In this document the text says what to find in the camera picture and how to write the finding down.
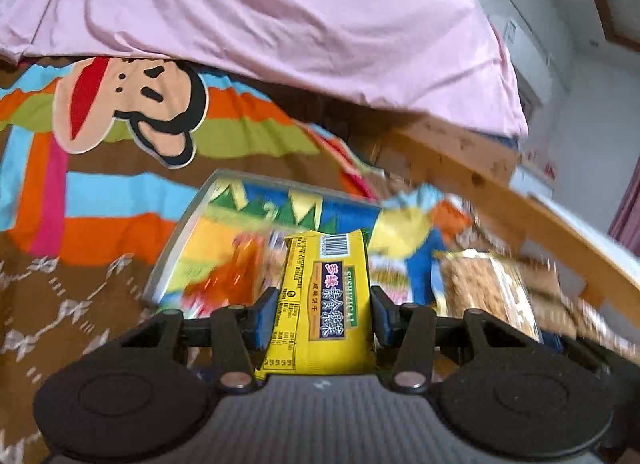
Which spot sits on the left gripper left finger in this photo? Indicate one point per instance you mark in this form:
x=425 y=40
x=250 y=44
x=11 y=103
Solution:
x=238 y=337

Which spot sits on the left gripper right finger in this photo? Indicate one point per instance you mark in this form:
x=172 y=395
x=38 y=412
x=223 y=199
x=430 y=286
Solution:
x=409 y=335

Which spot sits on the metal tray with colourful cloth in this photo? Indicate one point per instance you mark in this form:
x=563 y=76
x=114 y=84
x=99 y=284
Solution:
x=231 y=203

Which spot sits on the orange snack packet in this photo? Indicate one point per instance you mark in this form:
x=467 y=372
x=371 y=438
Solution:
x=232 y=283

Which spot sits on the yellow snack bar packet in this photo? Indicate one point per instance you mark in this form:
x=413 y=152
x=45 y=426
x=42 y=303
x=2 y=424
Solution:
x=323 y=323

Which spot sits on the white wall air conditioner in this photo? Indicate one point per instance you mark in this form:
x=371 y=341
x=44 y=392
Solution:
x=543 y=59

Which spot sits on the clear packet rice cracker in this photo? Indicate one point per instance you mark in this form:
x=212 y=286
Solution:
x=475 y=280

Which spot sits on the white chest beside bed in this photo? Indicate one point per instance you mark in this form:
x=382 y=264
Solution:
x=528 y=181

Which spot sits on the pink bed sheet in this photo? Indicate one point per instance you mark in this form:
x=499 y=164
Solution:
x=441 y=57

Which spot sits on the brown monkey print duvet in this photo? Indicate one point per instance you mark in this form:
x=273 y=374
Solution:
x=99 y=156

